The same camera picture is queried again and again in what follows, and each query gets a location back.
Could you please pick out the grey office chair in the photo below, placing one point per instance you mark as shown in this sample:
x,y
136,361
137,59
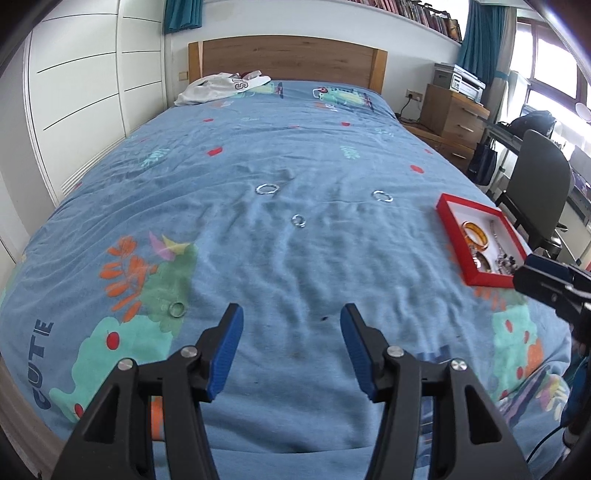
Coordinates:
x,y
540,184

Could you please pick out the teal curtain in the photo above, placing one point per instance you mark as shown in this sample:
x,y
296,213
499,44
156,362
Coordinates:
x,y
182,16
485,41

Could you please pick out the row of books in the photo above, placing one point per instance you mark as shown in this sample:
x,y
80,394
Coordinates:
x,y
415,11

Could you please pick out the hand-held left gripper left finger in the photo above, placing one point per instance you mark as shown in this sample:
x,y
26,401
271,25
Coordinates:
x,y
226,350

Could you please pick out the dark blue bag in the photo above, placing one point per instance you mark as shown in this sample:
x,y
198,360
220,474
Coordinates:
x,y
482,161

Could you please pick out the blue printed blanket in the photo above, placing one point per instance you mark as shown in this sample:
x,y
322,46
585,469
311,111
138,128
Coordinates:
x,y
277,258

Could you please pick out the window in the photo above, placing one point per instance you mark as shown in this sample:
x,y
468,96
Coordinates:
x,y
558,60

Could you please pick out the red shallow box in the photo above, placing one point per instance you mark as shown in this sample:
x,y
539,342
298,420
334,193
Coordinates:
x,y
455,230

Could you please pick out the white wardrobe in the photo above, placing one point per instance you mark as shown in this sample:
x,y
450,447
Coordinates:
x,y
92,92

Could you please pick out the low wooden nightstand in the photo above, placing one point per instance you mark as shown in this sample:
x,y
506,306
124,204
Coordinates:
x,y
443,147

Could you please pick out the amber bangle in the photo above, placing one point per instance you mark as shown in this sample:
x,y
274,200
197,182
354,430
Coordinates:
x,y
466,233

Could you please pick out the dark brown bangle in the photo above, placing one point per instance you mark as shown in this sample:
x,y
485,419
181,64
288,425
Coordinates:
x,y
484,264

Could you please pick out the wooden headboard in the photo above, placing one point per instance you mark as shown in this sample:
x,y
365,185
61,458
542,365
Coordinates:
x,y
286,62

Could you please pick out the black backpack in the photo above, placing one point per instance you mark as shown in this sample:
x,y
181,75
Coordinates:
x,y
533,123

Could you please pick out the white printer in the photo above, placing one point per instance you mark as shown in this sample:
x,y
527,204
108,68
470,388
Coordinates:
x,y
461,81

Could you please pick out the glass desk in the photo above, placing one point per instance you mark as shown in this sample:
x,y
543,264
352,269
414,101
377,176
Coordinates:
x,y
503,134

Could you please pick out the wall socket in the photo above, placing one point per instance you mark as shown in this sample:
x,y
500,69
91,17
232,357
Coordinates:
x,y
414,95

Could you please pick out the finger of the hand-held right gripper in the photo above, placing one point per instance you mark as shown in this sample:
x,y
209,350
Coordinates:
x,y
545,288
549,265

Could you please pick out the wooden chest of drawers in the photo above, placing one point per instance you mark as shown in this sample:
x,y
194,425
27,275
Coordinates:
x,y
455,115

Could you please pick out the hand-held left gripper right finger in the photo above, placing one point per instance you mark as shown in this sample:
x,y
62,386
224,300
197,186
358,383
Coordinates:
x,y
358,350

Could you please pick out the white garment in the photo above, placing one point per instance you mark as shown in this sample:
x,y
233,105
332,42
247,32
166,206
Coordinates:
x,y
207,87

